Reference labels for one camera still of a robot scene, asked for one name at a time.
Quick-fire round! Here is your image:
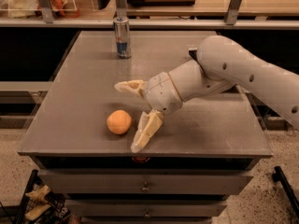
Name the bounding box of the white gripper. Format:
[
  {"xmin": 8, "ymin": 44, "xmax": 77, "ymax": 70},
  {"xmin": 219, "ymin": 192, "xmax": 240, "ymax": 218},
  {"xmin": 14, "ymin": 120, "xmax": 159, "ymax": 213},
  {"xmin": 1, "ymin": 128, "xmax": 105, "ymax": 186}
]
[{"xmin": 114, "ymin": 72, "xmax": 183, "ymax": 153}]

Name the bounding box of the orange fruit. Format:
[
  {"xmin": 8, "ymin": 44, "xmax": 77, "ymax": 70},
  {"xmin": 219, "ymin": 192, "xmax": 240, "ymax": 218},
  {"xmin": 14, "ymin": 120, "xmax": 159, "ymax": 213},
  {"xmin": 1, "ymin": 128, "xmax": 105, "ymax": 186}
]
[{"xmin": 107, "ymin": 110, "xmax": 132, "ymax": 134}]

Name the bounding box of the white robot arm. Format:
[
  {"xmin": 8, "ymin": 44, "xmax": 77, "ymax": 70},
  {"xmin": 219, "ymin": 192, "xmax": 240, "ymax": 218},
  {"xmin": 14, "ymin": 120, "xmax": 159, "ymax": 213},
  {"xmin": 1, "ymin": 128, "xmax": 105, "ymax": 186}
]
[{"xmin": 114, "ymin": 35, "xmax": 299, "ymax": 153}]

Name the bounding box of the silver blue redbull can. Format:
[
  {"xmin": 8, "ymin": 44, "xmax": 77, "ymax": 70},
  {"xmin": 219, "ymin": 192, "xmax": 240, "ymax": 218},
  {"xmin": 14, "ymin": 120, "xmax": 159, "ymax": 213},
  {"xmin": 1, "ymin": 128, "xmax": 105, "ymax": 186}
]
[{"xmin": 113, "ymin": 17, "xmax": 131, "ymax": 59}]

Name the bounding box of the blue potato chips bag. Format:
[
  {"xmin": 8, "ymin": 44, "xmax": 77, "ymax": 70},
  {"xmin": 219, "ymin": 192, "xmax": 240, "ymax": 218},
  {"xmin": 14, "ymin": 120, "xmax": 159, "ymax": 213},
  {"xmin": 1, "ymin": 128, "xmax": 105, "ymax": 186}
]
[{"xmin": 189, "ymin": 48, "xmax": 198, "ymax": 61}]

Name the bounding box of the grey drawer cabinet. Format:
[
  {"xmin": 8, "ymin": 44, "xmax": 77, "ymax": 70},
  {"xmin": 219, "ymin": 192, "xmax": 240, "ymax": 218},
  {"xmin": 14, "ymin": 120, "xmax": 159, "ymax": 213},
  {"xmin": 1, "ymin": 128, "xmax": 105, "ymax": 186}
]
[{"xmin": 20, "ymin": 31, "xmax": 272, "ymax": 224}]

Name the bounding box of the upper grey drawer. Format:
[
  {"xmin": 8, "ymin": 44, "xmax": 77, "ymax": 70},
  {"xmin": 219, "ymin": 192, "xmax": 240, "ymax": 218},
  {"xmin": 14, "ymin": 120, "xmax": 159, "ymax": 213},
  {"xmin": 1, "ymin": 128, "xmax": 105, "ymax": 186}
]
[{"xmin": 39, "ymin": 170, "xmax": 252, "ymax": 195}]

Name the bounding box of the grey drawer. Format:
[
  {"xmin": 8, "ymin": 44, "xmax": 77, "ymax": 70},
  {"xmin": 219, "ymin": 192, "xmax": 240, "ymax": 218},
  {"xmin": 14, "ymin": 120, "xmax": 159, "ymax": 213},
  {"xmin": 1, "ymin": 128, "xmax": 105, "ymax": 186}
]
[
  {"xmin": 39, "ymin": 170, "xmax": 252, "ymax": 195},
  {"xmin": 66, "ymin": 200, "xmax": 227, "ymax": 217}
]

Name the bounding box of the lower grey drawer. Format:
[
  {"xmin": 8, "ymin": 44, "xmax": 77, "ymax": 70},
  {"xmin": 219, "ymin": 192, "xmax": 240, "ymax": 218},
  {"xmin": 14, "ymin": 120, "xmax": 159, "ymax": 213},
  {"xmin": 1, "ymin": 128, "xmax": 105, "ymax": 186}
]
[{"xmin": 66, "ymin": 200, "xmax": 227, "ymax": 217}]

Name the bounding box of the black floor stand bar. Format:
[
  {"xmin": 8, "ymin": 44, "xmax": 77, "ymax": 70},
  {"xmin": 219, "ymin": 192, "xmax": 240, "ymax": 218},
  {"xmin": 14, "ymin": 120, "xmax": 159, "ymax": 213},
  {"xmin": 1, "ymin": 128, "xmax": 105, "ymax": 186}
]
[{"xmin": 272, "ymin": 166, "xmax": 299, "ymax": 218}]

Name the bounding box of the clear plastic box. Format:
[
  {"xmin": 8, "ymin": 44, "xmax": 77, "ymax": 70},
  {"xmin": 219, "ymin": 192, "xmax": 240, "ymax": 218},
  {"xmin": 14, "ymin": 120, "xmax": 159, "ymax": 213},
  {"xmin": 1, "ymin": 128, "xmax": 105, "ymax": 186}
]
[{"xmin": 0, "ymin": 0, "xmax": 79, "ymax": 18}]

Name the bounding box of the black wire basket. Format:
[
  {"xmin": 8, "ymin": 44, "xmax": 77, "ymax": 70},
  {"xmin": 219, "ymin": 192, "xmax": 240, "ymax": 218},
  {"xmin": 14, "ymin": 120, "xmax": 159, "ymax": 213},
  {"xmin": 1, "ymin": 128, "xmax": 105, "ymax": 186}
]
[{"xmin": 0, "ymin": 170, "xmax": 71, "ymax": 224}]

